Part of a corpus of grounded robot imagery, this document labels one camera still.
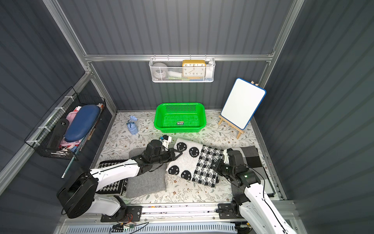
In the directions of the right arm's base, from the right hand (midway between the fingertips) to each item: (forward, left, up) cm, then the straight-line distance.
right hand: (214, 164), depth 79 cm
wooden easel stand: (+32, -15, -5) cm, 36 cm away
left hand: (+4, +17, +2) cm, 18 cm away
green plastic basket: (+45, +22, -11) cm, 51 cm away
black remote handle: (+3, +72, +23) cm, 75 cm away
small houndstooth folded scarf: (-11, +52, -6) cm, 54 cm away
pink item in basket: (0, +69, +19) cm, 72 cm away
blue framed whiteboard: (+33, -19, +16) cm, 41 cm away
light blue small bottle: (+30, +54, -4) cm, 62 cm away
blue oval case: (+13, +65, +24) cm, 70 cm away
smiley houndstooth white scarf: (+1, +11, -2) cm, 11 cm away
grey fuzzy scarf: (-8, +38, -8) cm, 39 cm away
